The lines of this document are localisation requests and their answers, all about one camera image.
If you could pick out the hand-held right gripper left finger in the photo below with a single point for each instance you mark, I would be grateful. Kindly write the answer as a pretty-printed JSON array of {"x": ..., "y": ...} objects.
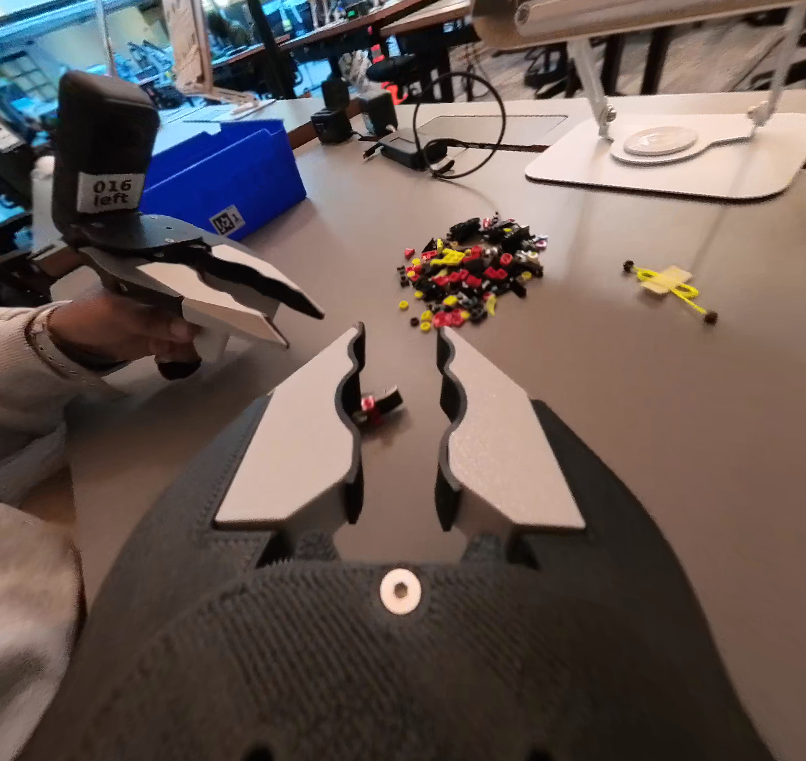
[{"x": 296, "y": 452}]

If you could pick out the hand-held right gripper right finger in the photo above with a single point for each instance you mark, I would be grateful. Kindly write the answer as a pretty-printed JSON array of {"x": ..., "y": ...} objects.
[{"x": 510, "y": 459}]

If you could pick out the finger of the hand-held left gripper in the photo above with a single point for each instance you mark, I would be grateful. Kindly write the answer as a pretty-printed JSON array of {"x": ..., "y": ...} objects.
[
  {"x": 252, "y": 268},
  {"x": 214, "y": 314}
]

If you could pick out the black lego car assembly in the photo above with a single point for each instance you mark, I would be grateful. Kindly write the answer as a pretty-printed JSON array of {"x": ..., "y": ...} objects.
[{"x": 387, "y": 399}]

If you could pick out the pile of lego pieces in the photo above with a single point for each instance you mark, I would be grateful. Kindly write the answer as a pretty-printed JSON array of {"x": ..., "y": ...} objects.
[{"x": 472, "y": 276}]

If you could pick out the person's left hand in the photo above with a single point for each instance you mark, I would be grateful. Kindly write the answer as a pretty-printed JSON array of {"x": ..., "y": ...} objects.
[{"x": 119, "y": 333}]

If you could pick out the white paper sheets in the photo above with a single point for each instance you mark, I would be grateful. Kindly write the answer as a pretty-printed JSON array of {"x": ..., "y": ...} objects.
[{"x": 182, "y": 124}]

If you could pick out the blue plastic bin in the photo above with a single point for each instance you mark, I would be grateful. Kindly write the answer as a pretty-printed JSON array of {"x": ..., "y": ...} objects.
[{"x": 239, "y": 169}]

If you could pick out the brown board sign stand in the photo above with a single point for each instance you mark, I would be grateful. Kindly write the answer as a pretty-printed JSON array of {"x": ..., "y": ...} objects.
[{"x": 186, "y": 30}]

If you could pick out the small black device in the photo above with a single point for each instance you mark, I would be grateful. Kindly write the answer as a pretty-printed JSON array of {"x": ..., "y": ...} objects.
[
  {"x": 330, "y": 126},
  {"x": 335, "y": 93}
]

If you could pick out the black office chair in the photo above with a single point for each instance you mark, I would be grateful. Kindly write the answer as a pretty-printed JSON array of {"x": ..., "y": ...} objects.
[{"x": 390, "y": 71}]

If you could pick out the background wooden desk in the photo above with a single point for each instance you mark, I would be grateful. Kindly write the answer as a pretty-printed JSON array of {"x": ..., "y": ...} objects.
[{"x": 434, "y": 15}]

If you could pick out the grey table hatch cover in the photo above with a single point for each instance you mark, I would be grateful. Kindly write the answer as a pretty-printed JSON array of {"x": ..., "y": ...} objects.
[{"x": 535, "y": 128}]

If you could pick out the white metal screen stand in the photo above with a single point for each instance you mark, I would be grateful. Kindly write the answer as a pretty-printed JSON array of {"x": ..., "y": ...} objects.
[{"x": 692, "y": 169}]

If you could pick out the black metal post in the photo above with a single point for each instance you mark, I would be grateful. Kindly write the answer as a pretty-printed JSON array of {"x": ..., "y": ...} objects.
[{"x": 252, "y": 24}]

